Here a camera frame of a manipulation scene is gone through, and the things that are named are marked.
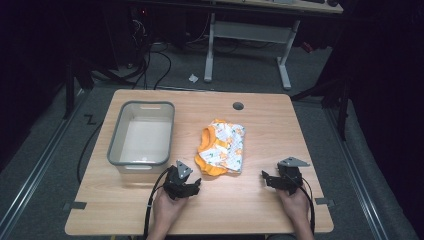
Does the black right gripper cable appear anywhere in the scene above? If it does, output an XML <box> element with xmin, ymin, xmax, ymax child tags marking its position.
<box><xmin>293</xmin><ymin>174</ymin><xmax>317</xmax><ymax>234</ymax></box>

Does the bundle of black floor cables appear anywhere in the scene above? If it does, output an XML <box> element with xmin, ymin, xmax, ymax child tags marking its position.
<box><xmin>93</xmin><ymin>19</ymin><xmax>173</xmax><ymax>91</ymax></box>

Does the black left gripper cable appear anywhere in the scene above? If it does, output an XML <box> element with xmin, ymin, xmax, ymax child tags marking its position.
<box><xmin>143</xmin><ymin>167</ymin><xmax>172</xmax><ymax>240</ymax></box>

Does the grey table edge bracket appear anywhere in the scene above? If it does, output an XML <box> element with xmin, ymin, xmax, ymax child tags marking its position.
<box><xmin>62</xmin><ymin>201</ymin><xmax>88</xmax><ymax>212</ymax></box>
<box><xmin>314</xmin><ymin>197</ymin><xmax>336</xmax><ymax>207</ymax></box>

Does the person's right hand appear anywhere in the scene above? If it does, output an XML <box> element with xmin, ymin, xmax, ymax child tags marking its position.
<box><xmin>277</xmin><ymin>188</ymin><xmax>312</xmax><ymax>225</ymax></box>

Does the person's left hand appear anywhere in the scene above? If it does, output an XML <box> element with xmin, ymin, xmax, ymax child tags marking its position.
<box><xmin>151</xmin><ymin>188</ymin><xmax>188</xmax><ymax>224</ymax></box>

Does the metal floor rail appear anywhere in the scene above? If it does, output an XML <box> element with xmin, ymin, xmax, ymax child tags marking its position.
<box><xmin>323</xmin><ymin>105</ymin><xmax>392</xmax><ymax>240</ymax></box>
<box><xmin>0</xmin><ymin>89</ymin><xmax>88</xmax><ymax>236</ymax></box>

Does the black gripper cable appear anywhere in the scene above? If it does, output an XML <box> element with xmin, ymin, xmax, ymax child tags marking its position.
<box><xmin>293</xmin><ymin>174</ymin><xmax>317</xmax><ymax>234</ymax></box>
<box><xmin>143</xmin><ymin>167</ymin><xmax>172</xmax><ymax>240</ymax></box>

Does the thin black floor cable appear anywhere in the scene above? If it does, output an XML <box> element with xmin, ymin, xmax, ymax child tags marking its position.
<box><xmin>76</xmin><ymin>121</ymin><xmax>105</xmax><ymax>185</ymax></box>

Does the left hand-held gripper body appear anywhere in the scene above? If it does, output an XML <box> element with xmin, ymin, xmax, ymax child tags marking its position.
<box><xmin>162</xmin><ymin>160</ymin><xmax>198</xmax><ymax>201</ymax></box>

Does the white bin with grey rim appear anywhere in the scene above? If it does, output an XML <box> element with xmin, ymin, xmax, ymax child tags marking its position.
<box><xmin>106</xmin><ymin>100</ymin><xmax>176</xmax><ymax>175</ymax></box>

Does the white-framed wooden desk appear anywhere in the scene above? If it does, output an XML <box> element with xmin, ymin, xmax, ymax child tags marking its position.
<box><xmin>203</xmin><ymin>0</ymin><xmax>345</xmax><ymax>91</ymax></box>

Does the black metal stand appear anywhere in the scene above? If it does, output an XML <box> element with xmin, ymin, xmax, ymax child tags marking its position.
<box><xmin>62</xmin><ymin>59</ymin><xmax>96</xmax><ymax>121</ymax></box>
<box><xmin>289</xmin><ymin>76</ymin><xmax>352</xmax><ymax>142</ymax></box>

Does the orange and white printed garment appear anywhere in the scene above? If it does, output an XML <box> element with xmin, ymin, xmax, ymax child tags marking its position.
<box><xmin>194</xmin><ymin>118</ymin><xmax>247</xmax><ymax>177</ymax></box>

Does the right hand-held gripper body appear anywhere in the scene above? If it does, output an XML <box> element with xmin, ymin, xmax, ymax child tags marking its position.
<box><xmin>268</xmin><ymin>156</ymin><xmax>311</xmax><ymax>196</ymax></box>

